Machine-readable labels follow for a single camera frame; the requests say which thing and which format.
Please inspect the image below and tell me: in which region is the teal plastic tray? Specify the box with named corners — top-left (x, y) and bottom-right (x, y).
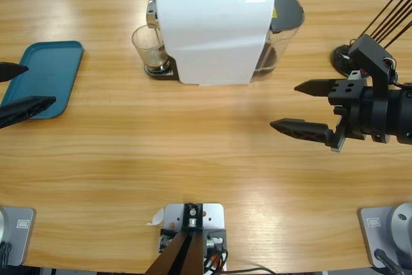
top-left (0, 41), bottom-right (85, 120)

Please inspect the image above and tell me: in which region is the black capsule holder with rods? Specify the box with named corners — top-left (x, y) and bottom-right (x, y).
top-left (330, 0), bottom-right (412, 76)

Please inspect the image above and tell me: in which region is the white tape scrap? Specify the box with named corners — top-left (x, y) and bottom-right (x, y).
top-left (146, 207), bottom-right (165, 227)

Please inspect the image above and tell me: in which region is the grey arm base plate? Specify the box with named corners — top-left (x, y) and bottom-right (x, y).
top-left (358, 202), bottom-right (412, 269)
top-left (0, 205), bottom-right (37, 268)

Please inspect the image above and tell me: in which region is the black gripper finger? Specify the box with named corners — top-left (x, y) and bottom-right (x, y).
top-left (0, 95), bottom-right (57, 129)
top-left (0, 61), bottom-right (30, 83)

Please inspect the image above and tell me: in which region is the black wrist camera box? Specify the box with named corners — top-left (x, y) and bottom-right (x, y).
top-left (347, 33), bottom-right (397, 92)

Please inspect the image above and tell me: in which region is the white capsule coffee machine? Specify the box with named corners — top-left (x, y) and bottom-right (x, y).
top-left (146, 0), bottom-right (276, 86)

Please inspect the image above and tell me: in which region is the black arm base cable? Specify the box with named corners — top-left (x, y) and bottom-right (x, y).
top-left (373, 248), bottom-right (405, 275)
top-left (0, 241), bottom-right (13, 268)

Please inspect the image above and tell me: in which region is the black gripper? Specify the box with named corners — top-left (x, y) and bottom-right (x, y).
top-left (269, 70), bottom-right (386, 153)

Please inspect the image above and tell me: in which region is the clear drinking glass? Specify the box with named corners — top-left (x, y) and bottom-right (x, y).
top-left (131, 24), bottom-right (172, 75)

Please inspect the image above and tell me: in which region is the clear water tank black lid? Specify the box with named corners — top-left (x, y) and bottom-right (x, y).
top-left (252, 0), bottom-right (306, 83)

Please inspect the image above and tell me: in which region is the black camera mount cable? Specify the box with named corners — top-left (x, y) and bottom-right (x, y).
top-left (225, 267), bottom-right (274, 275)

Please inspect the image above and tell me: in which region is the orange white cable bundle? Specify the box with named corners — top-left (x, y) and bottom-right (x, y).
top-left (203, 249), bottom-right (229, 272)

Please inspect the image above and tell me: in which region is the metal grille drip tray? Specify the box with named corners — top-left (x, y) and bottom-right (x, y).
top-left (144, 57), bottom-right (180, 82)

